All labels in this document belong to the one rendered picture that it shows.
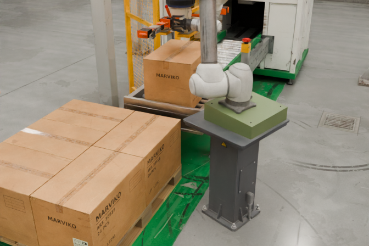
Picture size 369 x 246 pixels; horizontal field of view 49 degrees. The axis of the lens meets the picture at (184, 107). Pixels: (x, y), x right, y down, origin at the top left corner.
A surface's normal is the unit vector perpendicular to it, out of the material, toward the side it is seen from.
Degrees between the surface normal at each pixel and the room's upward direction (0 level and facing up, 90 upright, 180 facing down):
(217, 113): 90
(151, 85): 90
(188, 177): 0
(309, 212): 0
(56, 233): 90
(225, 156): 90
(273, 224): 0
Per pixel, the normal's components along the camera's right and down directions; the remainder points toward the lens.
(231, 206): -0.71, 0.29
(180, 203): 0.00, -0.91
